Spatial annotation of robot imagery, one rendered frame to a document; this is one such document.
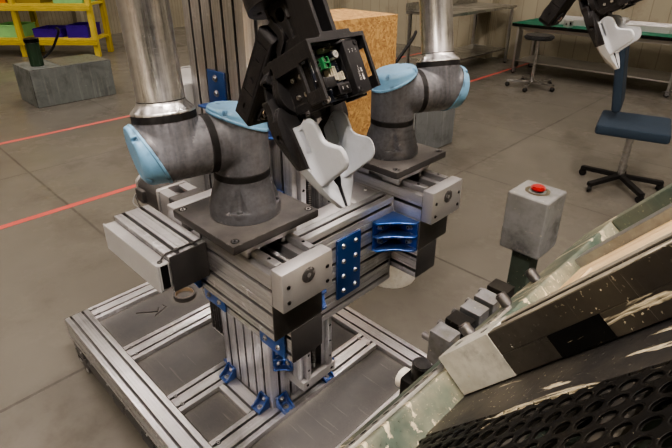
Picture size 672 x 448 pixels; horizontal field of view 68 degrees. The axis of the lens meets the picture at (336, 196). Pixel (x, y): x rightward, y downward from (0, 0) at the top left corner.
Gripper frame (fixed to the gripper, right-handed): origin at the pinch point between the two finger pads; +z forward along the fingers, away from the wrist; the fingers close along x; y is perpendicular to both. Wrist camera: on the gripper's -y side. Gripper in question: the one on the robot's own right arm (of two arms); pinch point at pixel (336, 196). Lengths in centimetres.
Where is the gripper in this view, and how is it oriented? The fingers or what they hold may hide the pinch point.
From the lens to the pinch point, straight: 50.0
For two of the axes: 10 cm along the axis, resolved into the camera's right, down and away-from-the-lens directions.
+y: 6.3, -1.4, -7.6
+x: 7.0, -3.1, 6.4
